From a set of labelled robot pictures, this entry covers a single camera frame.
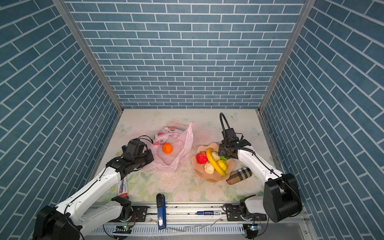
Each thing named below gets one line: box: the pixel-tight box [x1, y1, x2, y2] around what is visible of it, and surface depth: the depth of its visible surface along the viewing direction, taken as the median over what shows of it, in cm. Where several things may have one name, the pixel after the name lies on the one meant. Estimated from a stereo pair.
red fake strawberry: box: [196, 151, 208, 165], surface depth 88 cm
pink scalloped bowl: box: [191, 142, 236, 183], surface depth 87 cm
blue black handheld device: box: [156, 193, 167, 230], surface depth 73 cm
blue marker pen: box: [195, 210, 224, 216], surface depth 75 cm
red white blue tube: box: [118, 178, 129, 200], surface depth 81 cm
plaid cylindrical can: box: [226, 167, 252, 185], surface depth 85 cm
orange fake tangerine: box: [162, 143, 173, 154], surface depth 96 cm
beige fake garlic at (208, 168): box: [204, 161, 215, 175], surface depth 85 cm
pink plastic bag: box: [142, 122, 194, 173], surface depth 88 cm
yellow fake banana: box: [206, 148, 226, 177], surface depth 84 cm
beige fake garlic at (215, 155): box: [211, 151, 221, 161], surface depth 89 cm
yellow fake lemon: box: [217, 159, 228, 171], surface depth 86 cm
